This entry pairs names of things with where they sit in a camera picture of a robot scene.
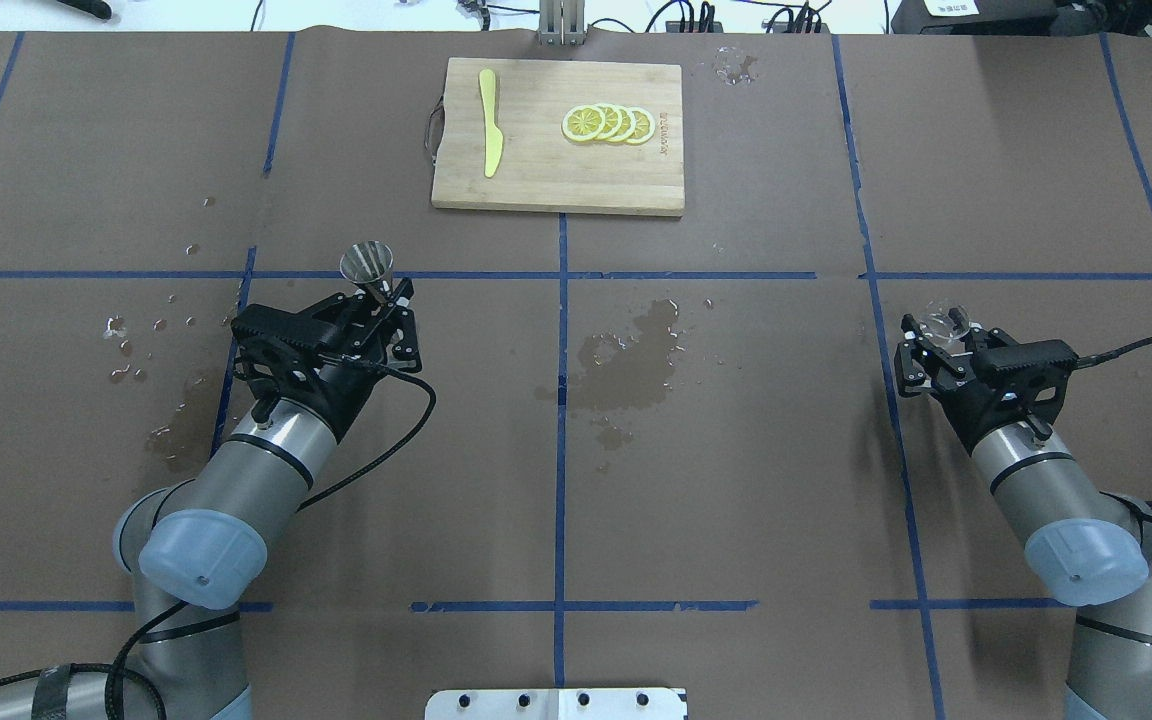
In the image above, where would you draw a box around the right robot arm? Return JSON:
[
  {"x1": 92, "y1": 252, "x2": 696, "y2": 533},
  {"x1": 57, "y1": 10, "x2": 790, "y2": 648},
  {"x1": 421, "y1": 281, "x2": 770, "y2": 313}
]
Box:
[{"x1": 893, "y1": 306, "x2": 1152, "y2": 719}]

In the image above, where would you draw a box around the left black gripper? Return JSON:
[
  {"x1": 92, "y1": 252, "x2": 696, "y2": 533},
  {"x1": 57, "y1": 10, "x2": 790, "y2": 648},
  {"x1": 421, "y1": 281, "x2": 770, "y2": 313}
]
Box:
[{"x1": 237, "y1": 278, "x2": 420, "y2": 439}]

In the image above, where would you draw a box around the lemon slice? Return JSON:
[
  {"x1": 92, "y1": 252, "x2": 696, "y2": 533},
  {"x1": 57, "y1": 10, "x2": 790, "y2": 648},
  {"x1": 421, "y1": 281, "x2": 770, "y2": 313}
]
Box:
[
  {"x1": 623, "y1": 108, "x2": 657, "y2": 146},
  {"x1": 596, "y1": 103, "x2": 626, "y2": 141},
  {"x1": 607, "y1": 106, "x2": 637, "y2": 143},
  {"x1": 561, "y1": 104, "x2": 607, "y2": 143}
]

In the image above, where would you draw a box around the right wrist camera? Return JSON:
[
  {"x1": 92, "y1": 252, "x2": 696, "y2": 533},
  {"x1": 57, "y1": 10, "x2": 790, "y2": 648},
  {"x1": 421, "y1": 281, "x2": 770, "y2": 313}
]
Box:
[{"x1": 972, "y1": 340, "x2": 1079, "y2": 410}]

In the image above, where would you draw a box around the black box with label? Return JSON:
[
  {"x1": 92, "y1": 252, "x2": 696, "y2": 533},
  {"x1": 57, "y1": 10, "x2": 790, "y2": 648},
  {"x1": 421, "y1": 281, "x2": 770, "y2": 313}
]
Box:
[{"x1": 890, "y1": 1, "x2": 1059, "y2": 36}]

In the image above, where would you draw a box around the aluminium frame post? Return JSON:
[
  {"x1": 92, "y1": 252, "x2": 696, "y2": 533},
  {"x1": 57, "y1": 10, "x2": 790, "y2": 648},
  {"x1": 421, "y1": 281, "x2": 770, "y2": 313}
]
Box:
[{"x1": 538, "y1": 0, "x2": 588, "y2": 47}]

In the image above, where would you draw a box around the front lemon slice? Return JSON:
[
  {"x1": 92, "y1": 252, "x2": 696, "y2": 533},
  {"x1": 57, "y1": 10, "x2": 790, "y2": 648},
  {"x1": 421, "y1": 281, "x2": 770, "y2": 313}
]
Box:
[{"x1": 561, "y1": 104, "x2": 607, "y2": 143}]

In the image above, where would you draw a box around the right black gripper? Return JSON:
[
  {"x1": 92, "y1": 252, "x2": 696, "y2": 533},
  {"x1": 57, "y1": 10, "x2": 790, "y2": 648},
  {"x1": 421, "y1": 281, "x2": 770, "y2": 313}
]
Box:
[{"x1": 893, "y1": 314, "x2": 1058, "y2": 454}]

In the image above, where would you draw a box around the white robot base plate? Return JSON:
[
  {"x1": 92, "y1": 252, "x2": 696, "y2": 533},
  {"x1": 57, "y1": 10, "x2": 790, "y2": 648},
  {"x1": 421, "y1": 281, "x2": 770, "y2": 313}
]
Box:
[{"x1": 424, "y1": 687, "x2": 689, "y2": 719}]

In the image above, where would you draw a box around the small glass beaker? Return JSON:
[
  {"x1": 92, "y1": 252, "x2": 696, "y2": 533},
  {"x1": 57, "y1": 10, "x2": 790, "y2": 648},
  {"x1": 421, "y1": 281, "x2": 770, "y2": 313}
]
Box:
[{"x1": 915, "y1": 300, "x2": 973, "y2": 354}]

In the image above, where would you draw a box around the steel jigger measuring cup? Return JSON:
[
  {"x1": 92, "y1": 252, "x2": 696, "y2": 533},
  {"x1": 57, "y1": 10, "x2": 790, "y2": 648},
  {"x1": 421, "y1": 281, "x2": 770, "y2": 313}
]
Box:
[{"x1": 339, "y1": 240, "x2": 394, "y2": 305}]

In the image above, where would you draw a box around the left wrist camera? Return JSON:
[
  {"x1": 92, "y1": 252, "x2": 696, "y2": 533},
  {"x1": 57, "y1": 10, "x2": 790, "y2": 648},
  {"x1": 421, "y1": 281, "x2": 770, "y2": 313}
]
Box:
[{"x1": 230, "y1": 304, "x2": 340, "y2": 384}]

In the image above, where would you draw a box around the wooden cutting board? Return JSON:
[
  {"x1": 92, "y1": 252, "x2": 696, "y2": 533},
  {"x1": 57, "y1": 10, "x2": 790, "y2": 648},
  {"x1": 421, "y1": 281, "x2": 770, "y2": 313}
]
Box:
[{"x1": 431, "y1": 56, "x2": 685, "y2": 217}]

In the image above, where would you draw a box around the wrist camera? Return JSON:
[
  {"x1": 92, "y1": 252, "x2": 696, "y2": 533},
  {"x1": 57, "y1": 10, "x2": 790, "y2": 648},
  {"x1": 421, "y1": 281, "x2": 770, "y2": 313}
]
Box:
[
  {"x1": 972, "y1": 340, "x2": 1079, "y2": 410},
  {"x1": 230, "y1": 304, "x2": 340, "y2": 384}
]

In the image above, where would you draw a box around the yellow plastic knife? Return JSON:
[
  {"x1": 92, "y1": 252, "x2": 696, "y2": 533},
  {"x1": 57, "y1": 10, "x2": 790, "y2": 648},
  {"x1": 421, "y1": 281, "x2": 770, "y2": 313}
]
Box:
[{"x1": 477, "y1": 68, "x2": 505, "y2": 179}]

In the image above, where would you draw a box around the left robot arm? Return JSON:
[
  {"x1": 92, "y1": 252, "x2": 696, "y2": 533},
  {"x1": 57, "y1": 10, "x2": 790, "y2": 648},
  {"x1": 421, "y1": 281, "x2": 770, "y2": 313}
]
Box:
[{"x1": 0, "y1": 279, "x2": 422, "y2": 719}]

